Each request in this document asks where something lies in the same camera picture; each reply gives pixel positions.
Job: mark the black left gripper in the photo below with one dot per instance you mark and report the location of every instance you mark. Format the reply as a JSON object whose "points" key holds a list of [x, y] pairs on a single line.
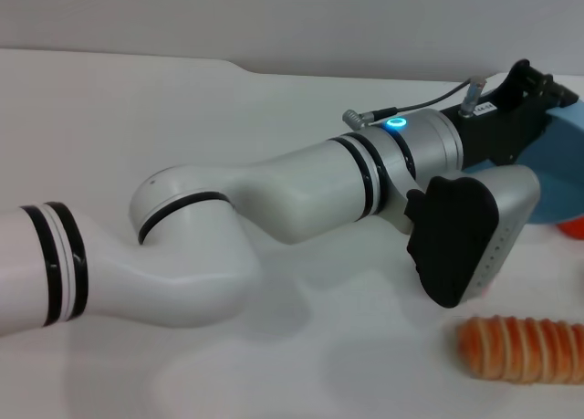
{"points": [[506, 127]]}

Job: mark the blue bowl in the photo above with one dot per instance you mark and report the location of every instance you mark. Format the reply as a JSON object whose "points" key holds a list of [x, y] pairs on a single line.
{"points": [[561, 172]]}

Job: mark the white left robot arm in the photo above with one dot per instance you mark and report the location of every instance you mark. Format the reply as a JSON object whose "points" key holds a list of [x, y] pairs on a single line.
{"points": [[205, 236]]}

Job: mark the red toy fruit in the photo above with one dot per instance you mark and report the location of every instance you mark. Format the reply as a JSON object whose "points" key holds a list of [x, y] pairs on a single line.
{"points": [[575, 229]]}

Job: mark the orange striped toy bread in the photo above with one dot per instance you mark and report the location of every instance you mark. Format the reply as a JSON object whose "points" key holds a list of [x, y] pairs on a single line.
{"points": [[515, 350]]}

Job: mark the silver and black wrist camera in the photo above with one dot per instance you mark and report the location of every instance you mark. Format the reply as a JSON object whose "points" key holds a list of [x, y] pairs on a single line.
{"points": [[461, 236]]}

